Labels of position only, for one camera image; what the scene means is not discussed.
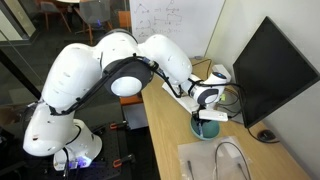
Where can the teal bowl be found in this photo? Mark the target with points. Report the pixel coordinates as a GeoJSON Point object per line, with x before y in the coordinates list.
{"type": "Point", "coordinates": [211, 130]}

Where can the blue marker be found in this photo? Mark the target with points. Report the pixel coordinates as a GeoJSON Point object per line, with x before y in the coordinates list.
{"type": "Point", "coordinates": [200, 129]}

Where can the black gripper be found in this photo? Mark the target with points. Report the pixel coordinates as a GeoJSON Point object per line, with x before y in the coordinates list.
{"type": "Point", "coordinates": [199, 118]}

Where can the grey box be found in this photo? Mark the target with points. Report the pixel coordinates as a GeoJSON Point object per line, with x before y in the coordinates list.
{"type": "Point", "coordinates": [135, 116]}

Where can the orange chair backrest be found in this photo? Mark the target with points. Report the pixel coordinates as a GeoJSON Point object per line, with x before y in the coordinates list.
{"type": "Point", "coordinates": [124, 18]}

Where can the grey shell chair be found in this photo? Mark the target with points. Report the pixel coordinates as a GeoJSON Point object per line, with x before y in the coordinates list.
{"type": "Point", "coordinates": [95, 11]}

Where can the black perforated base table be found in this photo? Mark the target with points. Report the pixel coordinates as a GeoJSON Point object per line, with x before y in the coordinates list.
{"type": "Point", "coordinates": [106, 146]}

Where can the clear plastic bag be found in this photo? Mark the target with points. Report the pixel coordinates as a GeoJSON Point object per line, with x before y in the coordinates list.
{"type": "Point", "coordinates": [203, 156]}

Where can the whiteboard with drawings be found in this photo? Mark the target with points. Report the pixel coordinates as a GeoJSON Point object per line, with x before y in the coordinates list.
{"type": "Point", "coordinates": [200, 20]}

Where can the white power adapter box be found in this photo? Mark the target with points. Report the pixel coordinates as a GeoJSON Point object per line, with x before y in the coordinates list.
{"type": "Point", "coordinates": [220, 68]}

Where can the black round puck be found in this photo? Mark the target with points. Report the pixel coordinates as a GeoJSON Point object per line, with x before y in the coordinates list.
{"type": "Point", "coordinates": [266, 135]}

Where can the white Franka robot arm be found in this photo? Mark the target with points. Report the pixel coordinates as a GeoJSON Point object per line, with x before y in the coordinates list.
{"type": "Point", "coordinates": [73, 76]}

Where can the grey monitor base plate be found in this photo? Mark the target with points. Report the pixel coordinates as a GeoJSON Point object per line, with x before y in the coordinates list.
{"type": "Point", "coordinates": [237, 118]}

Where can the green sticker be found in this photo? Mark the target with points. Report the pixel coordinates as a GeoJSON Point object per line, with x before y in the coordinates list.
{"type": "Point", "coordinates": [223, 97]}

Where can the wooden chair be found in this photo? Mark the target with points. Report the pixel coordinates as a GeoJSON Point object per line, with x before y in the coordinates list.
{"type": "Point", "coordinates": [50, 8]}

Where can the black computer monitor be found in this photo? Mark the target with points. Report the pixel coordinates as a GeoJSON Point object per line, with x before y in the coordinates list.
{"type": "Point", "coordinates": [270, 70]}

